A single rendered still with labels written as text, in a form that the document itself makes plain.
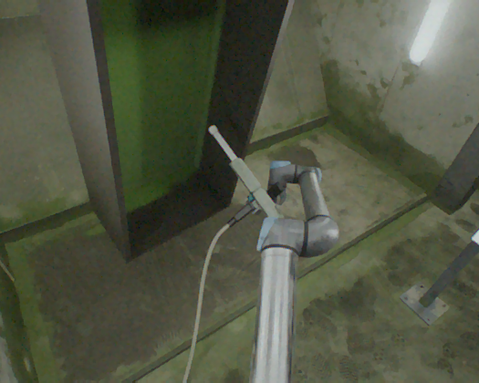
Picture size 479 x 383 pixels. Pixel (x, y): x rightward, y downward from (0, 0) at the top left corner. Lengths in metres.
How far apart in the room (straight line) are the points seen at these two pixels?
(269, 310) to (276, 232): 0.24
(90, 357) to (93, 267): 0.52
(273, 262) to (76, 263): 1.47
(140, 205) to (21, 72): 1.07
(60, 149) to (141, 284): 0.97
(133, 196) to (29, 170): 0.75
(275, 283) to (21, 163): 1.77
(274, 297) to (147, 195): 1.05
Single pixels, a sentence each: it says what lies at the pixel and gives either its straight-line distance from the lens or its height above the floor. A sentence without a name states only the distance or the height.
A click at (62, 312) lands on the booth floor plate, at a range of 2.11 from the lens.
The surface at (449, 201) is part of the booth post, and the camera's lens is 2.94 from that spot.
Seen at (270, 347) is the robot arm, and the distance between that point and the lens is 0.95.
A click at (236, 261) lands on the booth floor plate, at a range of 2.13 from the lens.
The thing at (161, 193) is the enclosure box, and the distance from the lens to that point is 1.85.
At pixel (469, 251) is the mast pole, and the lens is 1.99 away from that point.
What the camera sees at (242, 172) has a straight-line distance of 1.35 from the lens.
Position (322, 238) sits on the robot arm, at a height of 0.98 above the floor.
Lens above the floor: 1.80
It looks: 44 degrees down
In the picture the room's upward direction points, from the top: 5 degrees clockwise
